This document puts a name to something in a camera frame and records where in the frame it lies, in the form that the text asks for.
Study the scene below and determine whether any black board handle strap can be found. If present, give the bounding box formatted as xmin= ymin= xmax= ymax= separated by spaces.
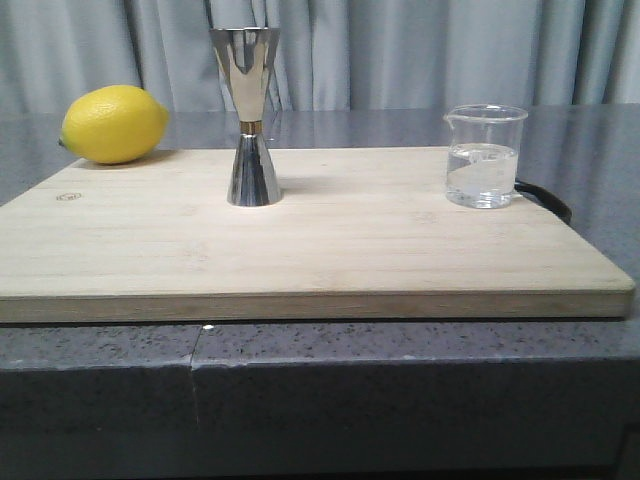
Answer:
xmin=513 ymin=178 xmax=573 ymax=223

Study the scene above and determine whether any wooden cutting board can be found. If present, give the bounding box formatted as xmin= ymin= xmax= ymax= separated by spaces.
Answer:
xmin=1 ymin=147 xmax=635 ymax=323

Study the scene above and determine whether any grey curtain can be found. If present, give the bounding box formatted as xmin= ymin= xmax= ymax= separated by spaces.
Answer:
xmin=1 ymin=1 xmax=639 ymax=116

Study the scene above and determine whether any steel double jigger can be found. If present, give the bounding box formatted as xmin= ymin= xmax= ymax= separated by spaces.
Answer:
xmin=210 ymin=27 xmax=282 ymax=207

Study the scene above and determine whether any clear glass beaker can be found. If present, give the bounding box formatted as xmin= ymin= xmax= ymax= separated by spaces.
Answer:
xmin=444 ymin=104 xmax=528 ymax=209

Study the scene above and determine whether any yellow lemon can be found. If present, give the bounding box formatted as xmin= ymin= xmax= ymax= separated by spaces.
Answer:
xmin=58 ymin=85 xmax=170 ymax=165

